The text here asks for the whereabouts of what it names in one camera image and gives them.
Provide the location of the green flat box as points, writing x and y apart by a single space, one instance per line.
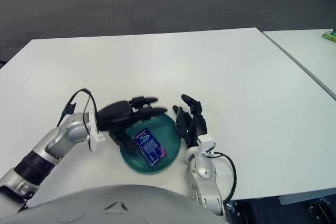
329 37

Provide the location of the green round plate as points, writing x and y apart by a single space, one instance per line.
168 134

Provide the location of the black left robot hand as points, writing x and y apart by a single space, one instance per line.
115 113

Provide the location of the black metal stand foot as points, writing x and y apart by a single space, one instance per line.
321 208

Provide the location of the blue gum pack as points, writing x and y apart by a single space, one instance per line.
151 148

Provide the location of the grey robot torso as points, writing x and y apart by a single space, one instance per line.
105 208

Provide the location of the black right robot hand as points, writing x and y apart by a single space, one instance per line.
197 123

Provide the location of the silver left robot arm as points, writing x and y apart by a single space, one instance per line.
52 142

